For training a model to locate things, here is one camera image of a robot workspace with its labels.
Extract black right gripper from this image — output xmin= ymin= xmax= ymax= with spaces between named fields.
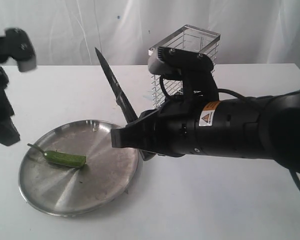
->
xmin=110 ymin=98 xmax=203 ymax=162

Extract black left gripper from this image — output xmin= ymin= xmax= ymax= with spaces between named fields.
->
xmin=0 ymin=67 xmax=20 ymax=147

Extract black kitchen knife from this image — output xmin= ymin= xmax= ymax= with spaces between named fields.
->
xmin=94 ymin=47 xmax=138 ymax=124

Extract green cucumber with stem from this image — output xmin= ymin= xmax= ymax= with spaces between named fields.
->
xmin=27 ymin=143 xmax=87 ymax=168

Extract wire metal utensil holder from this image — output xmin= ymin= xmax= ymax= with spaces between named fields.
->
xmin=148 ymin=24 xmax=221 ymax=108

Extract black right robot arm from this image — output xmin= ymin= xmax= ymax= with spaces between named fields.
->
xmin=110 ymin=90 xmax=300 ymax=174

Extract round stainless steel plate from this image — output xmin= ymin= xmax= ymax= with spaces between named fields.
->
xmin=18 ymin=119 xmax=141 ymax=217

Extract white backdrop curtain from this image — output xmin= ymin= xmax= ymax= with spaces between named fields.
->
xmin=0 ymin=0 xmax=300 ymax=69

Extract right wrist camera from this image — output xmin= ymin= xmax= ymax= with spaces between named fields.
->
xmin=147 ymin=46 xmax=214 ymax=75

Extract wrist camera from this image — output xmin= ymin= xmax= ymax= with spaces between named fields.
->
xmin=0 ymin=27 xmax=37 ymax=73
xmin=147 ymin=46 xmax=214 ymax=75

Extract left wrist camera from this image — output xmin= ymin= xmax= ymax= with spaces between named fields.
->
xmin=0 ymin=27 xmax=37 ymax=73

